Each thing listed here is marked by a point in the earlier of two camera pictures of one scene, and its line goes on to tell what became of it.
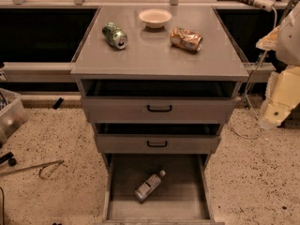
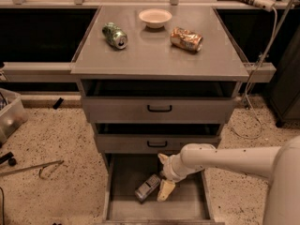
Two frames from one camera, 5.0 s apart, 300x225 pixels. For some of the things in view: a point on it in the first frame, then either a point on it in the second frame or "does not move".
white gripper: x=290 y=44 -> x=169 y=170
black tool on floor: x=8 y=157 does not move
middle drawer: x=157 y=138 does not move
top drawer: x=158 y=100 does not move
